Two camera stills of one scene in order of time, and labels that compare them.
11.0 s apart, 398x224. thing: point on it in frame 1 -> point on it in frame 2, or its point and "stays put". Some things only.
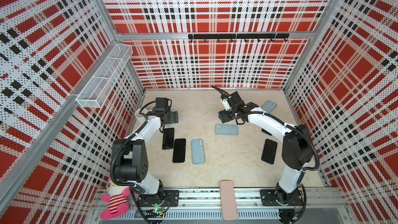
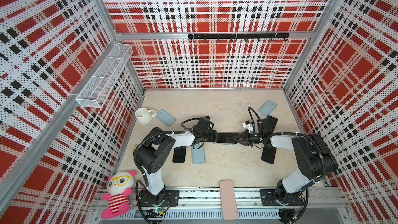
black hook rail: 271,36 stays put
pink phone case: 228,200 stays put
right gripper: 223,115 -> 244,136
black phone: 269,150 stays put
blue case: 268,106 stays put
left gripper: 173,117 -> 213,138
